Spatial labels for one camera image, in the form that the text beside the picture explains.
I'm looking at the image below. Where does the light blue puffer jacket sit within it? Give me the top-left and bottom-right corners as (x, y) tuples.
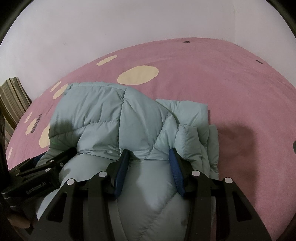
(38, 82), (219, 240)

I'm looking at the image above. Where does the pink bedspread with cream dots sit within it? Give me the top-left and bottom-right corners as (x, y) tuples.
(6, 38), (295, 240)

